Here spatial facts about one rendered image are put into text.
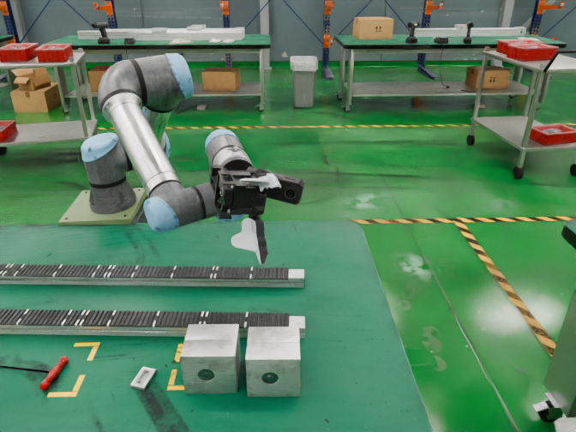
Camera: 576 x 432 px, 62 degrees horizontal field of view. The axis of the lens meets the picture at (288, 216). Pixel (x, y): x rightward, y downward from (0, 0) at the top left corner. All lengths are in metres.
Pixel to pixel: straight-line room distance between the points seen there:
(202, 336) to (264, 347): 0.12
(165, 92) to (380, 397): 0.86
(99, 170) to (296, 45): 7.23
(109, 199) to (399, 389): 1.07
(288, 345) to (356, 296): 0.34
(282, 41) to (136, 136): 7.58
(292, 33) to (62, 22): 3.79
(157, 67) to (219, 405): 0.79
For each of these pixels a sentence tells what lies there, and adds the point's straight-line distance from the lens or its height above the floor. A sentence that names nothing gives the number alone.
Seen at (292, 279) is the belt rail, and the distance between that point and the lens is 1.22.
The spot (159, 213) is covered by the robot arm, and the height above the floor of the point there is 1.07.
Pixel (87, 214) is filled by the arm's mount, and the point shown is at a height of 0.80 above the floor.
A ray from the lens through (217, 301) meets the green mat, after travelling 1.21.
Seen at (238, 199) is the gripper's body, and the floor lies 1.15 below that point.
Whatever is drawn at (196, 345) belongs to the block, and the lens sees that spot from 0.95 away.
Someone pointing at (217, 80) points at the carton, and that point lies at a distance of 5.95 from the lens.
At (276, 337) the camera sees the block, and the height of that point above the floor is 0.87.
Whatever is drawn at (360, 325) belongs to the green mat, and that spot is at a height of 0.78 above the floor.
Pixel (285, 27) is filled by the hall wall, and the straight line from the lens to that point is 8.60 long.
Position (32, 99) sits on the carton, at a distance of 6.50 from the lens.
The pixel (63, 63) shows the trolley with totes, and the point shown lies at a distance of 4.26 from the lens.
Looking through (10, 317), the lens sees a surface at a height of 0.81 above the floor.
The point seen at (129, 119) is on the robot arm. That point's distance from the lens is 1.15.
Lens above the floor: 1.50
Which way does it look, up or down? 27 degrees down
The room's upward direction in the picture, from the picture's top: straight up
